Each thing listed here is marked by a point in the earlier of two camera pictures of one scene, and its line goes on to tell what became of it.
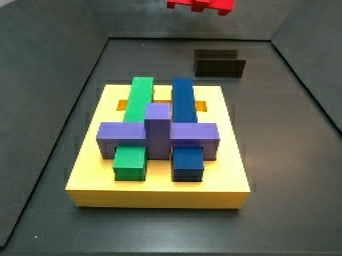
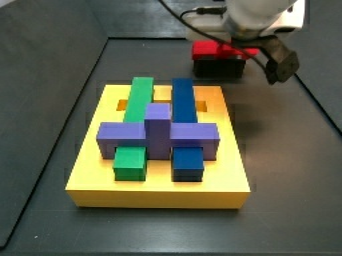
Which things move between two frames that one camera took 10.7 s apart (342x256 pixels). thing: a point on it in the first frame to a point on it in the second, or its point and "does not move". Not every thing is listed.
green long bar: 130,159 does not move
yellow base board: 224,189 does not move
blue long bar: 188,162 does not move
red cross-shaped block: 223,6 to 209,49
